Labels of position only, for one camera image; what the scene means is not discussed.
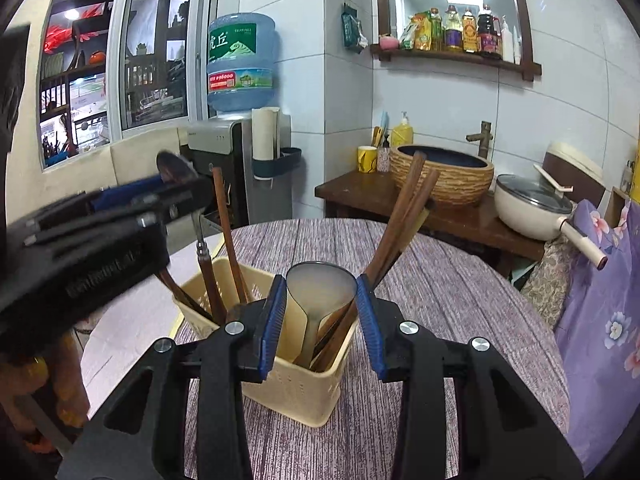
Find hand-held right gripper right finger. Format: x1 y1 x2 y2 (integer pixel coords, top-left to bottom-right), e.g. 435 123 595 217
355 275 586 480

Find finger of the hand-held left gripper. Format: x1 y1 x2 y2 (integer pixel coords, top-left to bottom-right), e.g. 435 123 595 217
25 177 216 250
30 176 166 233

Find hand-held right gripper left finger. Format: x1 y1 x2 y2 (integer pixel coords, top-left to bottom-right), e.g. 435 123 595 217
57 275 288 480

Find brown wooden chopstick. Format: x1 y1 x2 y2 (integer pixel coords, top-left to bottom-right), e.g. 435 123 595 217
320 169 442 368
211 166 253 305
312 151 427 372

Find all metal spoon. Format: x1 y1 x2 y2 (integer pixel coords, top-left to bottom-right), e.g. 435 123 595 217
285 261 358 368

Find cream plastic utensil basket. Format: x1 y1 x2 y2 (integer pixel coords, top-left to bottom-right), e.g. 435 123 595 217
172 256 358 428

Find metal spoon wooden handle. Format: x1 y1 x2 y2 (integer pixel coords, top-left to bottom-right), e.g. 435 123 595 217
156 151 226 323

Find black chopstick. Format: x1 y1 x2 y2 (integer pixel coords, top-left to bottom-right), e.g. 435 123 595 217
156 269 215 322

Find person's left hand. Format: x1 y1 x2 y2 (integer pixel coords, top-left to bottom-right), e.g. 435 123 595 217
0 335 91 451

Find grey water dispenser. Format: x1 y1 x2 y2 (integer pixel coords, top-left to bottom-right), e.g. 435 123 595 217
180 117 293 228

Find purple striped tablecloth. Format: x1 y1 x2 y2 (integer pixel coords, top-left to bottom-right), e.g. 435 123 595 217
172 218 571 480

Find white table cover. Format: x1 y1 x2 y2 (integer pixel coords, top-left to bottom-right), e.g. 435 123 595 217
80 232 226 406

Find blue grey towel holder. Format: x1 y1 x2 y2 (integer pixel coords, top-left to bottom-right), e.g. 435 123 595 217
252 147 302 181

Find sliding glass window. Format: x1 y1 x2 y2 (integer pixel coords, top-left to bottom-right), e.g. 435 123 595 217
39 0 221 173

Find dark wooden counter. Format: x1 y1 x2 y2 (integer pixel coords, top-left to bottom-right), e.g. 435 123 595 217
315 170 548 266

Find blue water jug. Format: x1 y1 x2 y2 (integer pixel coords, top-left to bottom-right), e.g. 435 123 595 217
206 11 277 112

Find woven pattern basin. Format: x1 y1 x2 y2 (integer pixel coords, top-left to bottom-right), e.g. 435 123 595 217
389 145 495 208

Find yellow mug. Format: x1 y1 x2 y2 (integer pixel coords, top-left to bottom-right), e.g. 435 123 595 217
356 146 378 174

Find paisley cloth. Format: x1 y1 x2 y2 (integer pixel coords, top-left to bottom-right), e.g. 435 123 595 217
520 237 576 331

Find cream pot with glass lid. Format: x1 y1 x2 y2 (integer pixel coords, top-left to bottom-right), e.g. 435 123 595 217
494 174 608 268

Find yellow soap dispenser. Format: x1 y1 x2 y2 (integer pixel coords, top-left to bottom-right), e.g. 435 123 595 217
390 111 414 148

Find bronze faucet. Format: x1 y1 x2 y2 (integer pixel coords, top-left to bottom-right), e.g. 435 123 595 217
466 121 493 160

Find purple floral cloth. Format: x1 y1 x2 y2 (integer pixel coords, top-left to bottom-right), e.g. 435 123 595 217
554 199 640 476

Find white rice paddle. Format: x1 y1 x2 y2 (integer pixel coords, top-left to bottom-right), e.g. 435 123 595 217
532 162 575 193

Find dark green hanging packet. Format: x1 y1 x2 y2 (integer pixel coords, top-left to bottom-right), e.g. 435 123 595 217
341 2 370 55

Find brown white rice cooker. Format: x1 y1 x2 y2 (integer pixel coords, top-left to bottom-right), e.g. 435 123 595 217
542 141 607 211

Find wooden framed mirror shelf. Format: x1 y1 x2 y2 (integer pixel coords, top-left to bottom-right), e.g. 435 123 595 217
368 0 543 81

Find yellow green snack packet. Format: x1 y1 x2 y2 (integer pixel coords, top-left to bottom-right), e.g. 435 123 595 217
400 12 432 52

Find oil bottle purple label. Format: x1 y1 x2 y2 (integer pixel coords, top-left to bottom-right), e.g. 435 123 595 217
443 5 463 52

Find amber bottle gold label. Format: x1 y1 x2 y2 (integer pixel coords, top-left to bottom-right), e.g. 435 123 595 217
461 7 480 54

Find dark soy sauce bottle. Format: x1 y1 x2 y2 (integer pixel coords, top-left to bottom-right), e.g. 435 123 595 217
476 4 502 59

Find white squeeze bottle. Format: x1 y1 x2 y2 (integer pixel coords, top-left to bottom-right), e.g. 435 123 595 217
500 17 517 63

